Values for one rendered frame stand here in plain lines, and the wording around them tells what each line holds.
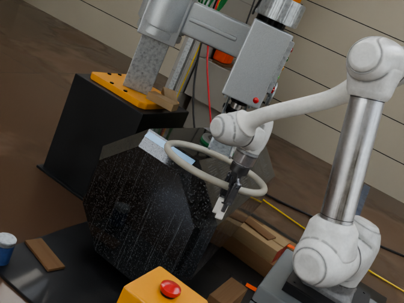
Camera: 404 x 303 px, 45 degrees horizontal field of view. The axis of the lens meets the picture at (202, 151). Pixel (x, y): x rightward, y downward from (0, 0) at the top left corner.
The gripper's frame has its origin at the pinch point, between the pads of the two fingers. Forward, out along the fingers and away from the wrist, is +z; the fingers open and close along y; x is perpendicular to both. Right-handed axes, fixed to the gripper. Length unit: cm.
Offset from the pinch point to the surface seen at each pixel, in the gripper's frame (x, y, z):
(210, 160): -8, 61, -2
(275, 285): -14.7, -37.8, 6.2
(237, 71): -5, 75, -49
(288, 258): -27.8, -16.3, 4.2
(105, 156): 41, 80, 20
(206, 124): -87, 375, 36
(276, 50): -18, 70, -66
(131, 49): 1, 687, 16
